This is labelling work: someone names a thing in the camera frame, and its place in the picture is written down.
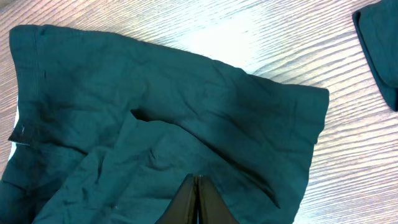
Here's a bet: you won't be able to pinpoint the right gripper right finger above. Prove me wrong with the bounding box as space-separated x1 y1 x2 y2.
198 176 239 224

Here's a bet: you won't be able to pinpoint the dark folded garment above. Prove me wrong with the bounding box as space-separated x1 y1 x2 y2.
352 0 397 111

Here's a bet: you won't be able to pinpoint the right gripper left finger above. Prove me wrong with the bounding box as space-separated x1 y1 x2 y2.
155 174 198 224

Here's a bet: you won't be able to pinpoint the dark green shorts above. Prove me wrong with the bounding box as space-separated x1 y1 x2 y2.
1 25 329 223

